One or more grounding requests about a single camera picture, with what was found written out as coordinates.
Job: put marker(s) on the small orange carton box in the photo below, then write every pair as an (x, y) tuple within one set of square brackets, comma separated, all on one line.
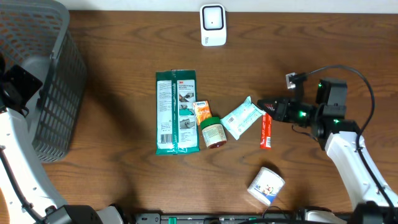
[(202, 111)]

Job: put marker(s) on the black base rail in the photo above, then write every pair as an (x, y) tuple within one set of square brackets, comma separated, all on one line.
[(270, 215)]

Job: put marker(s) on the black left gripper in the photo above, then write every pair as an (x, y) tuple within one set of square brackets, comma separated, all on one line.
[(24, 81)]

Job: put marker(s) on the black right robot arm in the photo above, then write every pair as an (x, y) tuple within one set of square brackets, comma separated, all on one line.
[(372, 199)]

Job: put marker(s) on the white barcode scanner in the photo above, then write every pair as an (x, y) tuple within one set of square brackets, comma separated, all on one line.
[(213, 25)]

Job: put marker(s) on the white red package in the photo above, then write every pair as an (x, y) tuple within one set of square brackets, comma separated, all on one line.
[(177, 129)]

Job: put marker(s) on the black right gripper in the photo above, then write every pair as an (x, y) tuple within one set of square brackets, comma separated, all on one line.
[(282, 109)]

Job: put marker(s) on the white blue labelled jar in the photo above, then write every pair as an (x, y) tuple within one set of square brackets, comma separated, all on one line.
[(266, 186)]

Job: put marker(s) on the green lid white jar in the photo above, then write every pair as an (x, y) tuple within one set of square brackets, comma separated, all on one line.
[(213, 132)]

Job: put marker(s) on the grey plastic mesh basket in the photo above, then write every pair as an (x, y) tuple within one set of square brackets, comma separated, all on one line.
[(35, 36)]

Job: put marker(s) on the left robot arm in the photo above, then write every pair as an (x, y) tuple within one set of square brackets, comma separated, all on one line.
[(27, 190)]

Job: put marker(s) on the red coffee stick sachet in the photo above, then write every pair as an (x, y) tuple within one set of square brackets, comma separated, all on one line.
[(266, 132)]

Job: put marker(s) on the teal white snack packet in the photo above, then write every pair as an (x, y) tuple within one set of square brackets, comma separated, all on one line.
[(241, 118)]

